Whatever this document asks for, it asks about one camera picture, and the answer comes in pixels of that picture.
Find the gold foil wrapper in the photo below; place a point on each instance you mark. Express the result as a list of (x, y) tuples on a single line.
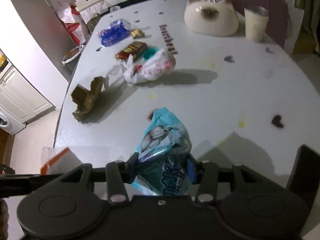
[(137, 33)]

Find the white washing machine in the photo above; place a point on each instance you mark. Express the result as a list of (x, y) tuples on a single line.
[(9, 123)]

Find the torn brown cardboard piece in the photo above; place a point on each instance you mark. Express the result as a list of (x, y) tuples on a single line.
[(85, 99)]

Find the cream metal cup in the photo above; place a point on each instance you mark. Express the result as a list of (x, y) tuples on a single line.
[(256, 20)]

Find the red white shopping bag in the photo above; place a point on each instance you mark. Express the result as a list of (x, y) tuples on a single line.
[(71, 19)]

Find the blue transparent plastic bag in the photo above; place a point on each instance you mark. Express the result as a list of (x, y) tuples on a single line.
[(117, 31)]

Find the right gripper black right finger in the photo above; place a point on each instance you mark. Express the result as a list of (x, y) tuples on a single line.
[(205, 174)]

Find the teal round lid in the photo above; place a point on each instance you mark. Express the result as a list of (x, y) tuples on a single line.
[(149, 53)]

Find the light blue snack wrapper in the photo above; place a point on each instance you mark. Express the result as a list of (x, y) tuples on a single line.
[(163, 153)]

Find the dark grey trash bin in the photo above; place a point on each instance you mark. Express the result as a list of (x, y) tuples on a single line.
[(73, 54)]

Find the orange white paper box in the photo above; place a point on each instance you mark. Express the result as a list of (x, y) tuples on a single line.
[(58, 161)]

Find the white kitchen cabinet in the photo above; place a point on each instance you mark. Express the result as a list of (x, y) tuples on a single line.
[(19, 98)]

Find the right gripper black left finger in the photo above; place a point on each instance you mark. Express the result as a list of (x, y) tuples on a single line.
[(117, 175)]

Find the white plastic bag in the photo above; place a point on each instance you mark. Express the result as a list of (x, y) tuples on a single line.
[(133, 73)]

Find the white cat shaped ceramic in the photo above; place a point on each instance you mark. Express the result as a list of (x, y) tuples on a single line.
[(211, 18)]

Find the red candy wrapper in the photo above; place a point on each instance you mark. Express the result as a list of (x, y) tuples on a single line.
[(135, 49)]

